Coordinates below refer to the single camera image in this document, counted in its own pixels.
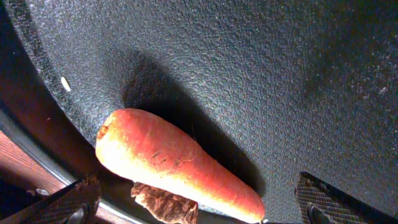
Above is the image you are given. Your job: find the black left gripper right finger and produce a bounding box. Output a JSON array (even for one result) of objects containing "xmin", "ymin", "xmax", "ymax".
[{"xmin": 294, "ymin": 172, "xmax": 397, "ymax": 224}]

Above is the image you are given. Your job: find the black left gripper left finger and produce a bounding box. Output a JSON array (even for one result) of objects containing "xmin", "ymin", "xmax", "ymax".
[{"xmin": 1, "ymin": 177, "xmax": 100, "ymax": 224}]

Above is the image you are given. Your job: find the brown ginger piece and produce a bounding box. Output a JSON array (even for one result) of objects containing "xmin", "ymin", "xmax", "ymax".
[{"xmin": 131, "ymin": 182, "xmax": 198, "ymax": 224}]

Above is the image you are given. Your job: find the round black serving tray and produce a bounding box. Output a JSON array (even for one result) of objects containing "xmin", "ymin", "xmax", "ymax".
[{"xmin": 1, "ymin": 1, "xmax": 397, "ymax": 223}]

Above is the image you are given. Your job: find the orange carrot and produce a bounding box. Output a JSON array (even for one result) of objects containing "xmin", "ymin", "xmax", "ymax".
[{"xmin": 95, "ymin": 108, "xmax": 266, "ymax": 223}]

